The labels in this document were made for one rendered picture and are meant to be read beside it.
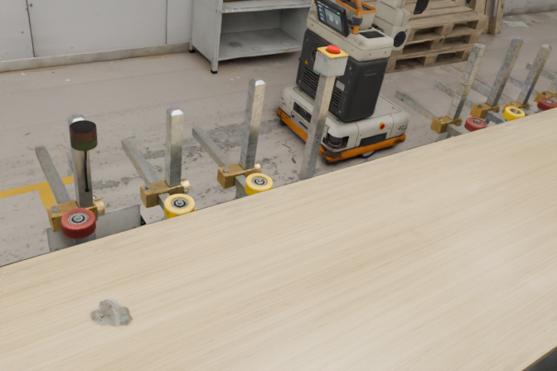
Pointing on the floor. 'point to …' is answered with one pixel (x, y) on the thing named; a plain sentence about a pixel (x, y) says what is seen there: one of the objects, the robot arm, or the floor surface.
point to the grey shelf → (201, 31)
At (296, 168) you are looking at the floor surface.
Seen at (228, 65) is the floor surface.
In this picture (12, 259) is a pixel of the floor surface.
